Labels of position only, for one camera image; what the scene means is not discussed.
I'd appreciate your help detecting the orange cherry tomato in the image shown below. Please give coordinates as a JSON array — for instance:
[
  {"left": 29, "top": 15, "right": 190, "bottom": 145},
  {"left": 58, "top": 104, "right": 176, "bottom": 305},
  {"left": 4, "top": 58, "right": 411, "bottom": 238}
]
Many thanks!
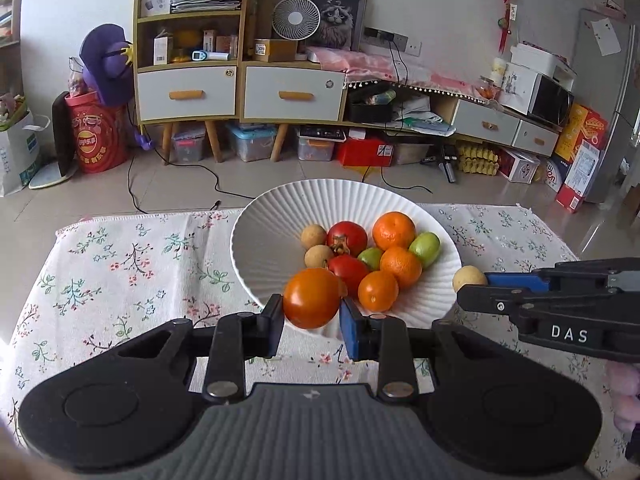
[{"left": 283, "top": 268, "right": 348, "bottom": 330}]

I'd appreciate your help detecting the brown longan fruit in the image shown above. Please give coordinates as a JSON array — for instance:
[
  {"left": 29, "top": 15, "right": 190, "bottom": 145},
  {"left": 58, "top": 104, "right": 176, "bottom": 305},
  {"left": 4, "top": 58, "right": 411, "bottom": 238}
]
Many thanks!
[{"left": 452, "top": 266, "right": 488, "bottom": 292}]

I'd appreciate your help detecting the large orange mandarin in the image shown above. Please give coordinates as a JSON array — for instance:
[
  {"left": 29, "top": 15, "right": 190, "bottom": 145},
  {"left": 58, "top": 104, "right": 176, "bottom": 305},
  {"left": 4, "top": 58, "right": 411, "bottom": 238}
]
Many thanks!
[{"left": 372, "top": 211, "right": 416, "bottom": 250}]

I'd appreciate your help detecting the right hand pink glove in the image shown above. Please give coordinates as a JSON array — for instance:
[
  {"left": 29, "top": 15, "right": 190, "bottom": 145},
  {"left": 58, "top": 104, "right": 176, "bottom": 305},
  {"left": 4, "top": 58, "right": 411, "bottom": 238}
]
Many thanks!
[{"left": 605, "top": 361, "right": 640, "bottom": 434}]

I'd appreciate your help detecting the orange tomato in plate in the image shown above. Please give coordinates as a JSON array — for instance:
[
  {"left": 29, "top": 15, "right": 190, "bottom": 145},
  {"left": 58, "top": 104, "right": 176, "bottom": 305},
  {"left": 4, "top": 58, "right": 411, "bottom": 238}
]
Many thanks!
[{"left": 358, "top": 271, "right": 399, "bottom": 312}]

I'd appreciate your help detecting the small mandarin in plate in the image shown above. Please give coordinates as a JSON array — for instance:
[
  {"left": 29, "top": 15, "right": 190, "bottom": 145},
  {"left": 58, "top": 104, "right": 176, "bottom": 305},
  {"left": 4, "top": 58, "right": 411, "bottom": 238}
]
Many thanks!
[{"left": 380, "top": 246, "right": 423, "bottom": 289}]

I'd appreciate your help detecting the red tomato lower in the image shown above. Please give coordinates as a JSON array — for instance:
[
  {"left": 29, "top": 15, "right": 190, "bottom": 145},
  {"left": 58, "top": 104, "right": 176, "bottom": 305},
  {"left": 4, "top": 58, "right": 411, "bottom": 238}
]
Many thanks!
[{"left": 328, "top": 255, "right": 370, "bottom": 299}]

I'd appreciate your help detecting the red tomato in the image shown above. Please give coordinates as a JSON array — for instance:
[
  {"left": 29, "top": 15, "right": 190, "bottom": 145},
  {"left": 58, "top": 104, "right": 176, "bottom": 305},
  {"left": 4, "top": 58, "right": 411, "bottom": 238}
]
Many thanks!
[
  {"left": 328, "top": 255, "right": 370, "bottom": 299},
  {"left": 326, "top": 221, "right": 368, "bottom": 257}
]

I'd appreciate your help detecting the green fruit in plate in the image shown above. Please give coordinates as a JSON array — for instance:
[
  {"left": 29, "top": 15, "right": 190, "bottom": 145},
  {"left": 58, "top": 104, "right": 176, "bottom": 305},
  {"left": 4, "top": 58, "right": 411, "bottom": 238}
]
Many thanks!
[{"left": 358, "top": 246, "right": 383, "bottom": 272}]

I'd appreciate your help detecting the white ribbed plate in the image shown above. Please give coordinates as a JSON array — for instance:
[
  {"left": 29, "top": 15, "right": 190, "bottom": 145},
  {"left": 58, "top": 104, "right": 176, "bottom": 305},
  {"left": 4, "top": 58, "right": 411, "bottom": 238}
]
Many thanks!
[{"left": 230, "top": 178, "right": 463, "bottom": 340}]

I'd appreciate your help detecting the longan in plate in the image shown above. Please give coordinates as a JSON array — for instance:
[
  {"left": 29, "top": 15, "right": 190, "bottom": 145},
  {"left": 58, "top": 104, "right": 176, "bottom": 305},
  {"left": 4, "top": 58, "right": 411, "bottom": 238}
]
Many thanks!
[
  {"left": 304, "top": 244, "right": 335, "bottom": 269},
  {"left": 300, "top": 224, "right": 326, "bottom": 250}
]

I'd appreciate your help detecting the red tomato top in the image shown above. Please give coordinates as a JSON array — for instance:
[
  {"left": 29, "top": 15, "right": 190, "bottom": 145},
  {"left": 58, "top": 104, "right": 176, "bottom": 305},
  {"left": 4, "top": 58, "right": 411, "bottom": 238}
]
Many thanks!
[{"left": 326, "top": 221, "right": 368, "bottom": 257}]

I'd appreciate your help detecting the floral tablecloth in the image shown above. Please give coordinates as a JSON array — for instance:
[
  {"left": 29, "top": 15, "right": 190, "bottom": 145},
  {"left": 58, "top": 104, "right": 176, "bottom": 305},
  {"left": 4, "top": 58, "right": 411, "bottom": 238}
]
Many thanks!
[{"left": 1, "top": 204, "right": 639, "bottom": 479}]

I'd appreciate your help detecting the red box under bench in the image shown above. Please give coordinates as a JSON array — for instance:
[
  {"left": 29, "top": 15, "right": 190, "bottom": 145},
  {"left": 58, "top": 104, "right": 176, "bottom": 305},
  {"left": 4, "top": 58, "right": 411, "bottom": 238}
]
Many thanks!
[{"left": 336, "top": 138, "right": 394, "bottom": 167}]

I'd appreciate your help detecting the white microwave oven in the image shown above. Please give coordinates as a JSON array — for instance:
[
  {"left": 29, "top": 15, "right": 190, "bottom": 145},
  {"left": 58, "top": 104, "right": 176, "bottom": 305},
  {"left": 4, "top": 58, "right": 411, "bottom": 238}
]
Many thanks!
[{"left": 499, "top": 63, "right": 574, "bottom": 128}]

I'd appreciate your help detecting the clear storage bin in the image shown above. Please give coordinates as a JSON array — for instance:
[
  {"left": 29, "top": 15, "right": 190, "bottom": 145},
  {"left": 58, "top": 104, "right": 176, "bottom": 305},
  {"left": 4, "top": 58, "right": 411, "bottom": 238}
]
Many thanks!
[{"left": 227, "top": 122, "right": 277, "bottom": 162}]

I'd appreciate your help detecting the grey refrigerator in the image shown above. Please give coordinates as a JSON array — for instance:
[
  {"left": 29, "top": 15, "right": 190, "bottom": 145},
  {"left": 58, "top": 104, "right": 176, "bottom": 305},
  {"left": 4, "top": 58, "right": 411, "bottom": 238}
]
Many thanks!
[{"left": 570, "top": 9, "right": 639, "bottom": 204}]

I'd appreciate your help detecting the low white drawer cabinet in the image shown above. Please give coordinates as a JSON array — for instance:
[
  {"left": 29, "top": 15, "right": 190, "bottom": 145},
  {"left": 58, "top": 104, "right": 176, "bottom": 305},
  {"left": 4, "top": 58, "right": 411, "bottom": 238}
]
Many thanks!
[{"left": 430, "top": 94, "right": 559, "bottom": 157}]

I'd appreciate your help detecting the red snack bucket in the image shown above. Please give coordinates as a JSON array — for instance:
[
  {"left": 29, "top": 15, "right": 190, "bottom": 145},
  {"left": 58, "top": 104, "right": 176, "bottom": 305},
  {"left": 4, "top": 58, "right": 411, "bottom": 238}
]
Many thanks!
[{"left": 65, "top": 91, "right": 128, "bottom": 174}]

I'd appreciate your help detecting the white paper bag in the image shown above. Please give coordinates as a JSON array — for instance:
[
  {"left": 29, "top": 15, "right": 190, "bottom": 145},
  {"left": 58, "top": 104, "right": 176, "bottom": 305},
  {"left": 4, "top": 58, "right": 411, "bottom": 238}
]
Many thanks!
[{"left": 0, "top": 110, "right": 51, "bottom": 197}]

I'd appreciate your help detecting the purple plush toy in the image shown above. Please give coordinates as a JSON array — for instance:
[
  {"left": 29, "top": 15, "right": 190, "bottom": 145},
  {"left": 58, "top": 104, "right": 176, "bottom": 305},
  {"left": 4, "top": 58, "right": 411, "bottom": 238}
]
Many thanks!
[{"left": 79, "top": 24, "right": 134, "bottom": 107}]

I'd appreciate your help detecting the wooden cabinet with drawers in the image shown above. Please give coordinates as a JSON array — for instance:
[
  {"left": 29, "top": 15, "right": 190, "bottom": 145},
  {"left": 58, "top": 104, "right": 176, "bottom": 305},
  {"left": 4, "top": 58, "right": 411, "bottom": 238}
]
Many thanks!
[{"left": 132, "top": 0, "right": 346, "bottom": 160}]

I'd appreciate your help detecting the white desk fan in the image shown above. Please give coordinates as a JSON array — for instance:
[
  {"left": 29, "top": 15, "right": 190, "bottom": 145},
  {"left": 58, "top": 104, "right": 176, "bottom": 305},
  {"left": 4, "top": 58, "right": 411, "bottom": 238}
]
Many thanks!
[{"left": 271, "top": 0, "right": 321, "bottom": 42}]

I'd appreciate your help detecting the framed cat picture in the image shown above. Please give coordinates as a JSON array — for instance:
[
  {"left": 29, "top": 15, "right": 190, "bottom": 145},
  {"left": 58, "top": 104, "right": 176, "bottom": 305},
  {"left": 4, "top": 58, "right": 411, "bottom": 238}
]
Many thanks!
[{"left": 306, "top": 0, "right": 368, "bottom": 51}]

